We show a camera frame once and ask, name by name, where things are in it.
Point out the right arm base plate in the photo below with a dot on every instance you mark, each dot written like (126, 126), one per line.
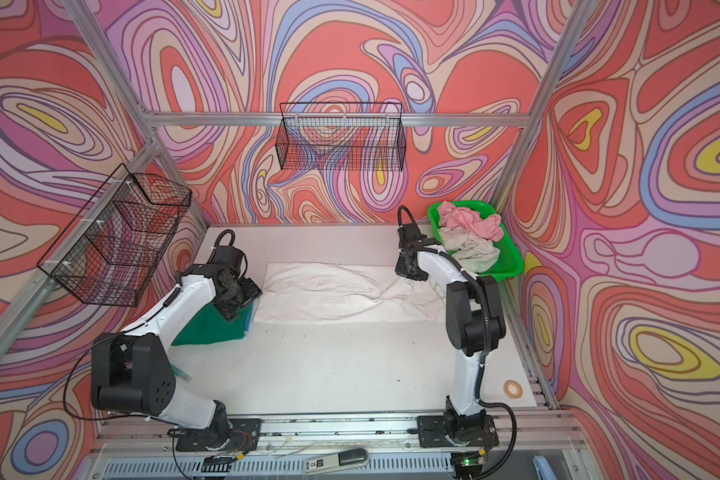
(453, 430)

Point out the white patterned t shirt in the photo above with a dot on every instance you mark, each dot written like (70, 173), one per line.
(474, 253)

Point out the back black wire basket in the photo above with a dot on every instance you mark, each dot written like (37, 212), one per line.
(341, 136)

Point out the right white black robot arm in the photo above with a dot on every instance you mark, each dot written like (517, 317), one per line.
(475, 326)

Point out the green plastic basket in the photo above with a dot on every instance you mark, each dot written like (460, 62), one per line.
(510, 263)

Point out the pink t shirt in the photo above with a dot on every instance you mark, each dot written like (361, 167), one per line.
(459, 219)

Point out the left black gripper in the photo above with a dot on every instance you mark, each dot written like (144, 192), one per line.
(253, 292)

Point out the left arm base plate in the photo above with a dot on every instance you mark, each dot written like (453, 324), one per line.
(242, 435)

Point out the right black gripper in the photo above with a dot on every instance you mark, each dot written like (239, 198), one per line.
(403, 270)

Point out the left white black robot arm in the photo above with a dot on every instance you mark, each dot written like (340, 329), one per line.
(132, 373)

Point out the left black wire basket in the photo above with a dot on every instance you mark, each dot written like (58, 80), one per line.
(109, 257)

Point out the folded green t shirt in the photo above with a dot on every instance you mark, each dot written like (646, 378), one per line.
(209, 327)

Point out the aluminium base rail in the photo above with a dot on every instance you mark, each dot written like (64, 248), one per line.
(382, 432)

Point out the grey black handheld device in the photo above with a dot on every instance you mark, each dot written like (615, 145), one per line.
(336, 462)

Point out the black wire basket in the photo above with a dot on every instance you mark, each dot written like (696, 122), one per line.
(341, 136)
(109, 257)

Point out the folded blue t shirt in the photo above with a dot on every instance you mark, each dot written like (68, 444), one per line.
(249, 315)

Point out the tape roll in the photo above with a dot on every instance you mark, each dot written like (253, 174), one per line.
(513, 390)

